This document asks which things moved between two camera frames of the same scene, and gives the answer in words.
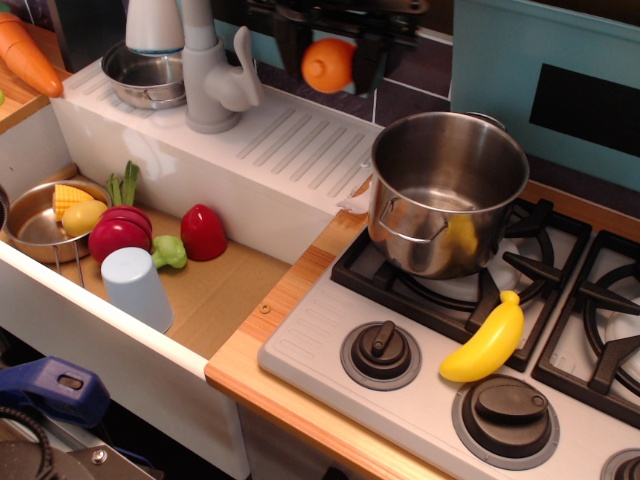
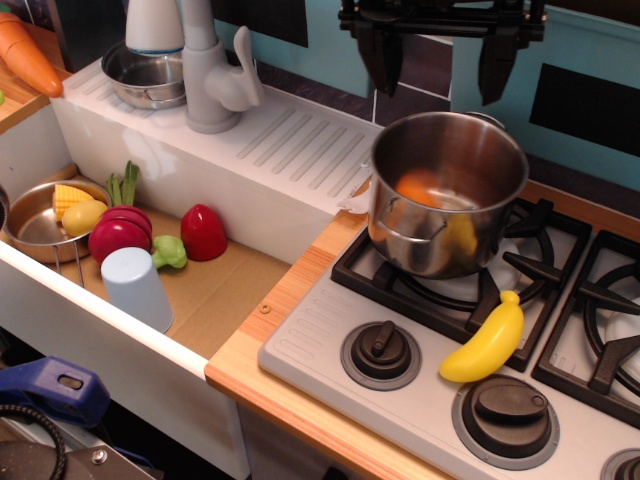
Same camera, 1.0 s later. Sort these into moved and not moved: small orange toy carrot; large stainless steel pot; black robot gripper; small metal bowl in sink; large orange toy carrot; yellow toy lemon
Moved: small orange toy carrot; black robot gripper
Not moved: small metal bowl in sink; large stainless steel pot; large orange toy carrot; yellow toy lemon
